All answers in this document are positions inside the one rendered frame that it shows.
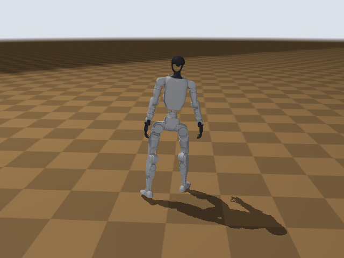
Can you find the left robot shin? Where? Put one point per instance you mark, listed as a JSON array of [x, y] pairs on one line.
[[150, 172]]

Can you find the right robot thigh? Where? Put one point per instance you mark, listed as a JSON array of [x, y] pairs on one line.
[[184, 141]]

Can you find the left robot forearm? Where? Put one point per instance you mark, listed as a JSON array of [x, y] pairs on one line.
[[151, 110]]

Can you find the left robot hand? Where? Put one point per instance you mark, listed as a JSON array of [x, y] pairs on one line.
[[146, 128]]

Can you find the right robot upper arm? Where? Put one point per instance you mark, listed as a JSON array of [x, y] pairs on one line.
[[193, 93]]

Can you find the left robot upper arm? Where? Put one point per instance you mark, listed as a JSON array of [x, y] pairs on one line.
[[157, 89]]

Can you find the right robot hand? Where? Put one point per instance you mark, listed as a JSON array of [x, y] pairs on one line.
[[200, 125]]

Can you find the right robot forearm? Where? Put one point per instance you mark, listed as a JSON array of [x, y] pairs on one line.
[[198, 114]]

